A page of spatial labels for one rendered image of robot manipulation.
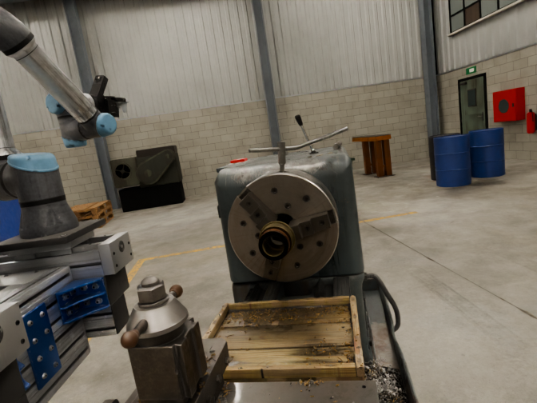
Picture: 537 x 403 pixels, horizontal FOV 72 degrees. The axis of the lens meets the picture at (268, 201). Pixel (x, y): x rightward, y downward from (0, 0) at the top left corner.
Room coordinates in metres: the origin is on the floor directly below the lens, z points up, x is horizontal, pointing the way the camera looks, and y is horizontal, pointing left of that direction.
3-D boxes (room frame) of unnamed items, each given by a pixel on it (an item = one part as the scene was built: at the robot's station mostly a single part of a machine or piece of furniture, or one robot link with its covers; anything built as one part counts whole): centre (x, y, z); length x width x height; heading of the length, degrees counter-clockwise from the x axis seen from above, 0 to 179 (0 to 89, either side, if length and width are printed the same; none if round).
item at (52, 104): (1.36, 0.66, 1.56); 0.11 x 0.08 x 0.09; 156
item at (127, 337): (0.41, 0.18, 1.13); 0.04 x 0.02 x 0.02; 169
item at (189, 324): (0.46, 0.16, 1.07); 0.07 x 0.07 x 0.10; 79
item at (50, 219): (1.07, 0.64, 1.21); 0.15 x 0.15 x 0.10
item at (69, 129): (1.36, 0.64, 1.46); 0.11 x 0.08 x 0.11; 66
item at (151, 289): (0.46, 0.17, 1.17); 0.04 x 0.04 x 0.03
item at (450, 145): (6.68, -3.42, 0.44); 0.59 x 0.59 x 0.88
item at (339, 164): (1.45, -0.10, 1.06); 0.59 x 0.48 x 0.39; 169
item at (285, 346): (0.79, 0.02, 0.89); 0.36 x 0.30 x 0.04; 79
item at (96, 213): (8.19, 4.06, 0.22); 1.25 x 0.86 x 0.44; 8
